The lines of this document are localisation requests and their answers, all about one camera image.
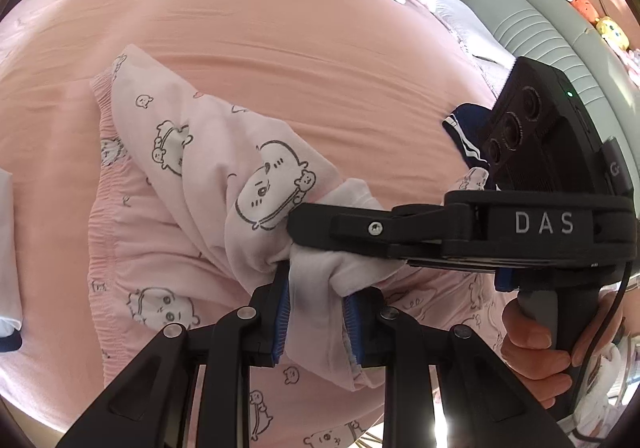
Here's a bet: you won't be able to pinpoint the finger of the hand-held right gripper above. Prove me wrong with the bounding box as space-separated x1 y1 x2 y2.
286 201 481 260

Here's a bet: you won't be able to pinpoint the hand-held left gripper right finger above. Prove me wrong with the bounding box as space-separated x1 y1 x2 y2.
342 291 576 448

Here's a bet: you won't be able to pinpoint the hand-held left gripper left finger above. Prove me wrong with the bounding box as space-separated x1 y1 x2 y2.
55 273 292 448

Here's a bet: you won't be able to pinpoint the pink cartoon print pajama pants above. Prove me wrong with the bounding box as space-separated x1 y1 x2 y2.
87 44 506 448

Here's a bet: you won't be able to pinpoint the person's right hand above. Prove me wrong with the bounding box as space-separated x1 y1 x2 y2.
500 291 624 406

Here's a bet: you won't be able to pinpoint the navy striped pants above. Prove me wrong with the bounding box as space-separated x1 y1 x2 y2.
441 103 497 165

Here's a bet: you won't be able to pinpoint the yellow plush toy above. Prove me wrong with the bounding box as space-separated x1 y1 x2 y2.
595 16 631 52

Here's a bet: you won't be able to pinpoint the grey padded headboard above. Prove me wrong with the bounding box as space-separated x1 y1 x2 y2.
450 0 640 139

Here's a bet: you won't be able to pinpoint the orange plush toy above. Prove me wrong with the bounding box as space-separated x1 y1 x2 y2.
570 0 601 25

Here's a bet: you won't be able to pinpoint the pink bed sheet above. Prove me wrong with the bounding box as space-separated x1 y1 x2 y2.
0 0 501 448

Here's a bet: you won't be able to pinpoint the white garment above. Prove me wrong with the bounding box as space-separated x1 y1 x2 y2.
0 168 25 335

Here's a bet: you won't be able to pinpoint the gold wire frame stand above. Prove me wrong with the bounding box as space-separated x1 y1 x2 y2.
350 428 387 448

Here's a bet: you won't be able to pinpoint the black cable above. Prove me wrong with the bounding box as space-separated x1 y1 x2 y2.
582 271 632 374

